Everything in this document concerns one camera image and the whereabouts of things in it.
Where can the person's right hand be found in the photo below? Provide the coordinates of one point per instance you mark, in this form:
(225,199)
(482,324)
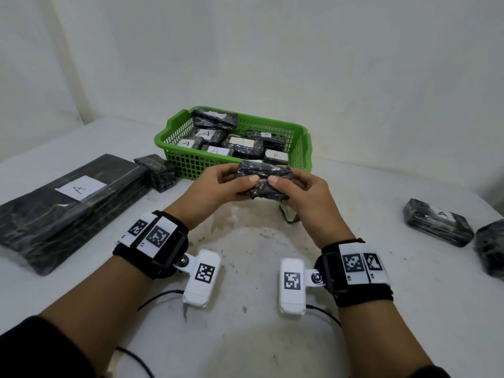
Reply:
(315,208)

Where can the person's left hand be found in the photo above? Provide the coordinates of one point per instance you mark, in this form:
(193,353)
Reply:
(208,192)

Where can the small black packet with label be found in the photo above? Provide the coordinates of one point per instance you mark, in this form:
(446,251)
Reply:
(289,214)

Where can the small marbled packet labelled A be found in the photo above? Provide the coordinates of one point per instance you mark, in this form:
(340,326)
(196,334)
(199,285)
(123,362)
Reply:
(214,150)

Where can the black packet labelled A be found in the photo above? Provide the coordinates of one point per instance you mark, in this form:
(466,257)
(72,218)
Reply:
(220,138)

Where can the green plastic mesh basket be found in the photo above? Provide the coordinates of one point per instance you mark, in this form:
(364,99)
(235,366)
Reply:
(301,153)

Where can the black packet labelled b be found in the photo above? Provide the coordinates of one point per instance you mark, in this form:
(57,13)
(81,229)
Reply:
(264,169)
(327,312)

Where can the long black packet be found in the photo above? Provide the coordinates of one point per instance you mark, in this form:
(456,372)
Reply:
(277,142)

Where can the long black box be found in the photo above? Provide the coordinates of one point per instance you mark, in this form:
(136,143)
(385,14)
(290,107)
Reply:
(31,232)

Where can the person's left forearm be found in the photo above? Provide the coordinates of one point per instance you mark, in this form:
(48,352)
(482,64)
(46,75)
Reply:
(86,307)

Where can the person's right forearm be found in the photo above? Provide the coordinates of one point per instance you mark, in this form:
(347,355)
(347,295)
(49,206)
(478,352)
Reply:
(382,342)

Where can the black right wristband with markers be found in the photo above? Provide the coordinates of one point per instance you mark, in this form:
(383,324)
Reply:
(362,297)

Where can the black wristband with markers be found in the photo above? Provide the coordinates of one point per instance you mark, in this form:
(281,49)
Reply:
(130,257)
(362,297)

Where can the black left wristband with markers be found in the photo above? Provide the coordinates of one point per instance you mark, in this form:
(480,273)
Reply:
(130,257)

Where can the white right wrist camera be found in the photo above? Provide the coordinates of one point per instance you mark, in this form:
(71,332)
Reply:
(291,305)

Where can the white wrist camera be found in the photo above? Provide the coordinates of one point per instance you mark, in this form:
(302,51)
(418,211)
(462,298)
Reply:
(291,305)
(201,297)

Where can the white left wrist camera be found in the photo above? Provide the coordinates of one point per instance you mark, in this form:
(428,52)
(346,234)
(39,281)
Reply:
(201,297)

